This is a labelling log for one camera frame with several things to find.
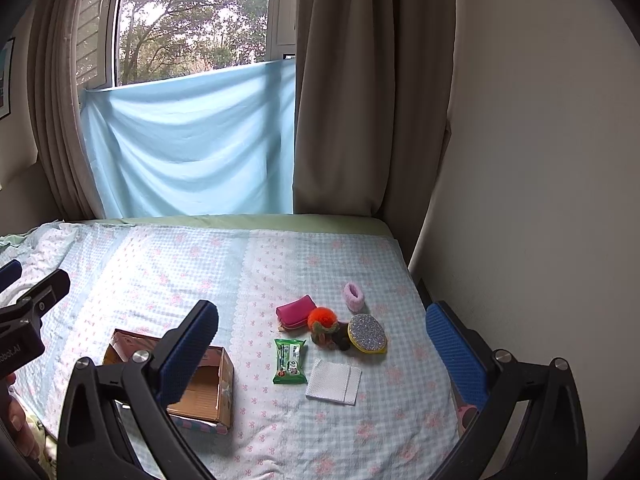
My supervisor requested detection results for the cardboard box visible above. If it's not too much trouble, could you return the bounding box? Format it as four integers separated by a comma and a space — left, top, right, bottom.
103, 330, 234, 434

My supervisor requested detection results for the green wet wipes packet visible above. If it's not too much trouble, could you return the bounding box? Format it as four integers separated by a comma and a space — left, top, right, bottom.
272, 339, 307, 385

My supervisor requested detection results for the round glitter yellow-edged pad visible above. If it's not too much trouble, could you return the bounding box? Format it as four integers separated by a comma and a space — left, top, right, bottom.
347, 313, 387, 354

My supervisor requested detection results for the white cloth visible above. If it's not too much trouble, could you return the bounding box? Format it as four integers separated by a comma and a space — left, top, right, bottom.
306, 360, 362, 405

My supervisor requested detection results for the magenta zip pouch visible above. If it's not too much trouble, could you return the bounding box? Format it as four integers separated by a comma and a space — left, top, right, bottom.
276, 295, 317, 332

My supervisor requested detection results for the black scrunchie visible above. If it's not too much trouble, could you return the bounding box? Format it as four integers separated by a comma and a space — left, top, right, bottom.
330, 322, 352, 352

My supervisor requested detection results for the orange pom-pom plush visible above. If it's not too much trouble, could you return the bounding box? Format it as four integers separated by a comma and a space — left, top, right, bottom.
307, 307, 340, 349

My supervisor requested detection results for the person's left hand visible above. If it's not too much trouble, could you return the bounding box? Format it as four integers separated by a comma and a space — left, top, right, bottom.
4, 396, 39, 462

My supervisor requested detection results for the brown left curtain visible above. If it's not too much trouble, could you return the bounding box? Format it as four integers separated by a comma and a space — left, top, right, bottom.
27, 0, 119, 221

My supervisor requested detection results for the brown curtain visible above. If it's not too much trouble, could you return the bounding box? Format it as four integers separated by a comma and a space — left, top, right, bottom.
27, 0, 119, 221
293, 0, 456, 258

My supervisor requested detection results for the checkered floral bed quilt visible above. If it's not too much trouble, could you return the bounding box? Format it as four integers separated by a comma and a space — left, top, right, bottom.
0, 220, 461, 480

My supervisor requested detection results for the light blue hanging cloth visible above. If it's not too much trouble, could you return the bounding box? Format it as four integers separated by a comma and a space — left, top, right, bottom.
80, 60, 295, 218

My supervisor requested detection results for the green mattress sheet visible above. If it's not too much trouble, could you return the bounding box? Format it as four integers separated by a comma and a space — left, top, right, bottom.
88, 214, 393, 237

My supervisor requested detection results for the brown right curtain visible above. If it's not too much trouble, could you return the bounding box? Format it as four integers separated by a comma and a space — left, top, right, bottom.
293, 0, 456, 258

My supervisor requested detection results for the framed wall picture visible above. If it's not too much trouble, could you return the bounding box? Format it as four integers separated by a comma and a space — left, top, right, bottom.
0, 37, 15, 119

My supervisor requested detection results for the window with white frame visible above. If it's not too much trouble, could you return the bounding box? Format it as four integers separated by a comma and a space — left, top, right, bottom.
75, 0, 296, 89

